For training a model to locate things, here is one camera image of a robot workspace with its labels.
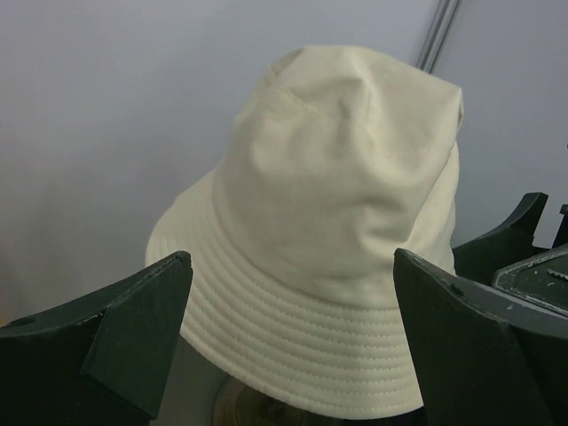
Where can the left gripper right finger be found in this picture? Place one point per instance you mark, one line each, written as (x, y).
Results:
(481, 356)

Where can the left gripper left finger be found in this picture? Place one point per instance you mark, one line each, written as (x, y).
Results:
(101, 359)

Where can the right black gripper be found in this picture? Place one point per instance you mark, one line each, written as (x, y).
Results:
(519, 268)

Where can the beige bucket hat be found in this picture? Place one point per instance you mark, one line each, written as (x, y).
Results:
(341, 156)

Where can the cream mannequin head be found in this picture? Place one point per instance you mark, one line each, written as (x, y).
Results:
(238, 404)

